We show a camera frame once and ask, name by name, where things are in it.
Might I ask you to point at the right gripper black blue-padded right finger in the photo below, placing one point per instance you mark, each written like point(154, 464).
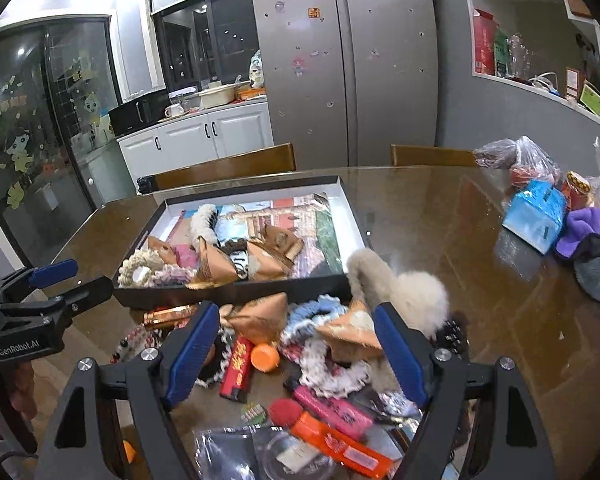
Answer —
point(507, 440)

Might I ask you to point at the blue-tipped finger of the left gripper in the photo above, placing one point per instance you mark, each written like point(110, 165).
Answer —
point(46, 276)

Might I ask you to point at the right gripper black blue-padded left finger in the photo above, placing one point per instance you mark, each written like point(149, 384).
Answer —
point(83, 438)

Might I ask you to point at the beige fluffy hair claw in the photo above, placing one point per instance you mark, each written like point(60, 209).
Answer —
point(419, 297)

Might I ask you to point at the white fuzzy hair claw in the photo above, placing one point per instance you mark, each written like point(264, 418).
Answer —
point(201, 226)

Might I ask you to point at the black hair claw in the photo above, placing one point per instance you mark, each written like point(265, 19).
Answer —
point(452, 336)

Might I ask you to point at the pink packet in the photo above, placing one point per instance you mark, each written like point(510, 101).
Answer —
point(338, 413)

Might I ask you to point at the orange lighter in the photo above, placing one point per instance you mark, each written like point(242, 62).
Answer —
point(339, 447)

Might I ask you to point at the round badge in bag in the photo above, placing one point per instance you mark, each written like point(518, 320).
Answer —
point(260, 452)

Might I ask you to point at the kraft pyramid snack packet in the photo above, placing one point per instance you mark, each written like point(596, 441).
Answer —
point(214, 267)
point(264, 265)

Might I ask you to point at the light blue scrunchie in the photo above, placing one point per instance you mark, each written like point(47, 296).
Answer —
point(304, 319)

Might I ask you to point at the blue tissue pack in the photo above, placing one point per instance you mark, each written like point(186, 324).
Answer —
point(536, 214)

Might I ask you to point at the black microwave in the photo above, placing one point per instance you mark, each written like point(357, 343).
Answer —
point(140, 113)

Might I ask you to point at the grey cloth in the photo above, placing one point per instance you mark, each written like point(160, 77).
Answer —
point(586, 265)

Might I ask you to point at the black shallow tray box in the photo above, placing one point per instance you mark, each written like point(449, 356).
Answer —
point(308, 220)

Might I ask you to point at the purple cloth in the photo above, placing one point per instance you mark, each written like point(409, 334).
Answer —
point(580, 234)

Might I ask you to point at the clear plastic bag with fruit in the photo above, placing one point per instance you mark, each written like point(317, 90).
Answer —
point(522, 158)

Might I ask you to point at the white kitchen cabinet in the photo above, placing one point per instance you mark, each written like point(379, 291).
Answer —
point(199, 137)

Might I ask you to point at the left wooden chair back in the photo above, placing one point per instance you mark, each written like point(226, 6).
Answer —
point(277, 159)

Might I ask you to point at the silver refrigerator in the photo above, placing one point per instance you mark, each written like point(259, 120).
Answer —
point(346, 79)

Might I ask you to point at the red box on shelf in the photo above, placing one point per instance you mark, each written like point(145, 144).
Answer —
point(484, 34)

